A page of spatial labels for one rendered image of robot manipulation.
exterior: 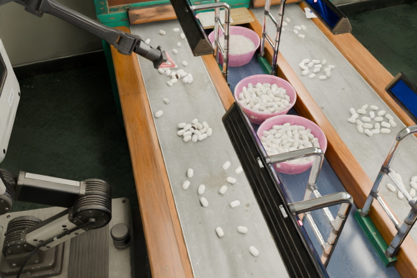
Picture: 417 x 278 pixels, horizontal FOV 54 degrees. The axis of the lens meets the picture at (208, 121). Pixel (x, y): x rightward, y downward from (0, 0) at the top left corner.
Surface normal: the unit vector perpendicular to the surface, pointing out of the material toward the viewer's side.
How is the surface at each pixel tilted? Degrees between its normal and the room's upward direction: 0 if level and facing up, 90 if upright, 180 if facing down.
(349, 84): 0
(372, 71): 0
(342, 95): 0
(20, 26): 90
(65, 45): 90
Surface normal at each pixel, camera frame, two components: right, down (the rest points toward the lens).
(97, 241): 0.00, -0.73
